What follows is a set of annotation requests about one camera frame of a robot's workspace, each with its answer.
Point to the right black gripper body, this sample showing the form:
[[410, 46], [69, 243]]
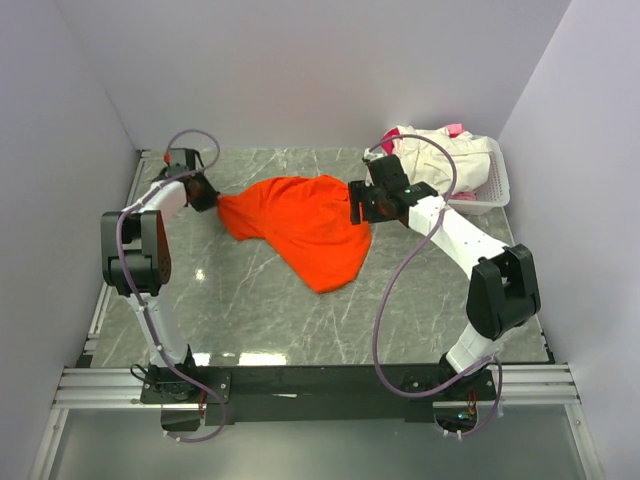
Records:
[[371, 199]]

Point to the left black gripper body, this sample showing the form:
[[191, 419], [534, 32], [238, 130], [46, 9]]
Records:
[[206, 192]]

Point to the orange t shirt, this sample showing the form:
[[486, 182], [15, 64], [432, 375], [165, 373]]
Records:
[[307, 222]]

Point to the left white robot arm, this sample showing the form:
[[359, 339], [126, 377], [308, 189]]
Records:
[[136, 259]]

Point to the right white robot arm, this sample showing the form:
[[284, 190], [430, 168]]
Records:
[[503, 290]]

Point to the cream white t shirt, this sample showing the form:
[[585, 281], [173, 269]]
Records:
[[440, 160]]

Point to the pink garment in basket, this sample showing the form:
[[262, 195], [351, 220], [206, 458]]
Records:
[[462, 130]]

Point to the white plastic laundry basket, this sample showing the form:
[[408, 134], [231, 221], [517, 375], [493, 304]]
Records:
[[494, 193]]

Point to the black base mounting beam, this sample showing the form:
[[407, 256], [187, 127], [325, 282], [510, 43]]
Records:
[[236, 394]]

